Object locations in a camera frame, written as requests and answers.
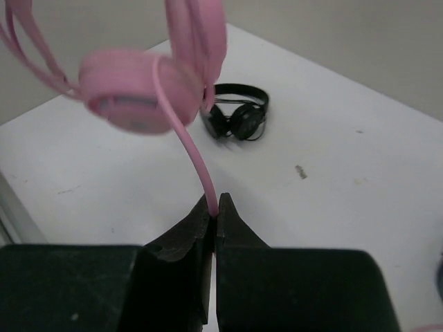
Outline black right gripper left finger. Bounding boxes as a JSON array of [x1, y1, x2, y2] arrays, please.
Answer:
[[1, 199, 212, 331]]

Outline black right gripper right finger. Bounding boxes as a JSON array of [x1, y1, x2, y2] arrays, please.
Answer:
[[216, 193, 400, 331]]

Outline pink gaming headset with cable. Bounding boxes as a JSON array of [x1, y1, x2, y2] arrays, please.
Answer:
[[1, 1, 227, 216]]

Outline black headphones on left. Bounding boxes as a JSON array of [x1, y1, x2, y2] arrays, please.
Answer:
[[201, 83, 270, 141]]

